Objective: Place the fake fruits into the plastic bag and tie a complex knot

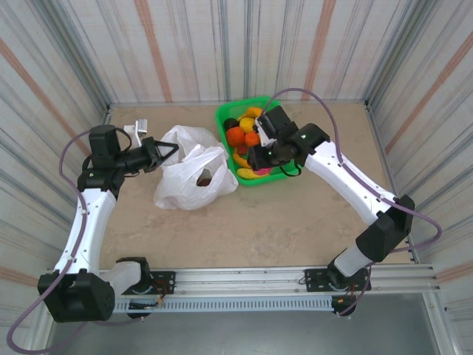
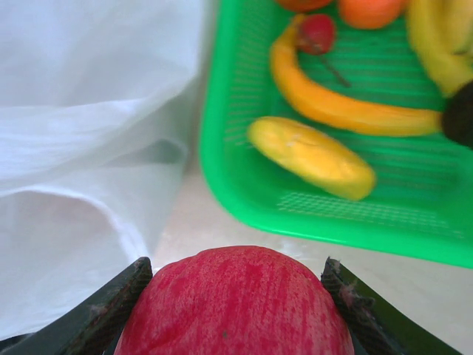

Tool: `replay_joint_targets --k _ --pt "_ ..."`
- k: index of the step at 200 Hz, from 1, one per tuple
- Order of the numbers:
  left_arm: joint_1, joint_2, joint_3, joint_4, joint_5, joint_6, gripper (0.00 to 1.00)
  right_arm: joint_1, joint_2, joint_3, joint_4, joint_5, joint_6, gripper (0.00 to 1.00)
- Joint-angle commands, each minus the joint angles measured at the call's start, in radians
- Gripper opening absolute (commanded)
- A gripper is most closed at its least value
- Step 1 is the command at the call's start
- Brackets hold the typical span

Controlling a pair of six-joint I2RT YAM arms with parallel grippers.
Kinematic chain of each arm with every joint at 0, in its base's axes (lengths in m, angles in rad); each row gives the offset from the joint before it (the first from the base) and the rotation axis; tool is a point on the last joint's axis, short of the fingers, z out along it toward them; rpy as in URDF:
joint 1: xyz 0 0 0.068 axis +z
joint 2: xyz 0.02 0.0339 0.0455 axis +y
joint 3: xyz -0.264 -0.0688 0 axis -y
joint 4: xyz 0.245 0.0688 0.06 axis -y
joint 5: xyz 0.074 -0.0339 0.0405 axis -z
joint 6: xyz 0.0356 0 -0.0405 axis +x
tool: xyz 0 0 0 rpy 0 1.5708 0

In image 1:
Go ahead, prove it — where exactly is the white plastic bag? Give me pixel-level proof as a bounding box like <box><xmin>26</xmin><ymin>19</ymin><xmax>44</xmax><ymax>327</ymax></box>
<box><xmin>153</xmin><ymin>124</ymin><xmax>239</xmax><ymax>211</ymax></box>

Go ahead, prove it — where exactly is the red-orange fake orange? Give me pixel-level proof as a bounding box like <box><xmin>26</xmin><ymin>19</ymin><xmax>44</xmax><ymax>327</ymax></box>
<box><xmin>225</xmin><ymin>126</ymin><xmax>245</xmax><ymax>148</ymax></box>

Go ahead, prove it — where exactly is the orange-yellow fake banana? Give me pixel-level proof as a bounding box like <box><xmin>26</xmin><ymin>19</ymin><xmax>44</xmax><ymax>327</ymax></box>
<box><xmin>231</xmin><ymin>151</ymin><xmax>252</xmax><ymax>168</ymax></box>

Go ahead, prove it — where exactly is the green plastic basket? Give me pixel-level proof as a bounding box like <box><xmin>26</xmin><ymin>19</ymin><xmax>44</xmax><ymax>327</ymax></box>
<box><xmin>215</xmin><ymin>95</ymin><xmax>296</xmax><ymax>189</ymax></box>

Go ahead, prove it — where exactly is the grey metal panel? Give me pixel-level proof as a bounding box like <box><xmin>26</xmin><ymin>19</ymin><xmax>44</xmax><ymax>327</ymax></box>
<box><xmin>36</xmin><ymin>312</ymin><xmax>450</xmax><ymax>355</ymax></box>

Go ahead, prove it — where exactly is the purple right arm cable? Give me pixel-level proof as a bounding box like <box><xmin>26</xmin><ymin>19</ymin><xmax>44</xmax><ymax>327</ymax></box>
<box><xmin>261</xmin><ymin>87</ymin><xmax>443</xmax><ymax>317</ymax></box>

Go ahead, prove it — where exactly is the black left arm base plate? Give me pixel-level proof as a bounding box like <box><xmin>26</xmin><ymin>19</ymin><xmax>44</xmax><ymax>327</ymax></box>
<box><xmin>121</xmin><ymin>270</ymin><xmax>177</xmax><ymax>296</ymax></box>

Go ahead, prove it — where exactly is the aluminium mounting rail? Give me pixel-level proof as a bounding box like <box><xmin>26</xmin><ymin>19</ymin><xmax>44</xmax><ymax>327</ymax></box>
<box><xmin>47</xmin><ymin>263</ymin><xmax>444</xmax><ymax>297</ymax></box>

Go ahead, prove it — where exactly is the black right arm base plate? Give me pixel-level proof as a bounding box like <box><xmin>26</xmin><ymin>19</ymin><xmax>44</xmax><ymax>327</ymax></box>
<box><xmin>303</xmin><ymin>268</ymin><xmax>372</xmax><ymax>293</ymax></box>

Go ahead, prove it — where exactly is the grey slotted cable duct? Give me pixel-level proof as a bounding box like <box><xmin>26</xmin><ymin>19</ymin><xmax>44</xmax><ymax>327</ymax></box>
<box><xmin>110</xmin><ymin>295</ymin><xmax>336</xmax><ymax>314</ymax></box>

